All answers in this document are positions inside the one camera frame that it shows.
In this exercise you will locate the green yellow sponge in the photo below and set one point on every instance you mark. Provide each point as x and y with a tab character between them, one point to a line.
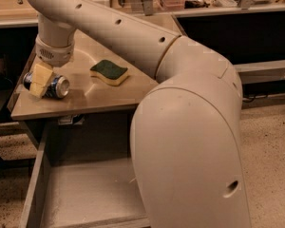
109	72

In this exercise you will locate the white gripper with vents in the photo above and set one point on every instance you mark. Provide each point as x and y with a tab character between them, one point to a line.
54	54

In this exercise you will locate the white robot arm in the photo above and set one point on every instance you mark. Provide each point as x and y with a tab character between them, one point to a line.
184	137

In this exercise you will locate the grey cabinet with counter top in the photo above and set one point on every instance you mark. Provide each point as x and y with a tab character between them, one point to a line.
86	94

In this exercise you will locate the blue pepsi can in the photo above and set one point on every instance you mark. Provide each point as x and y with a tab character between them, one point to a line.
57	89

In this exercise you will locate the open grey wooden drawer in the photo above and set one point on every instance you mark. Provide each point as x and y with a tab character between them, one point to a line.
83	177

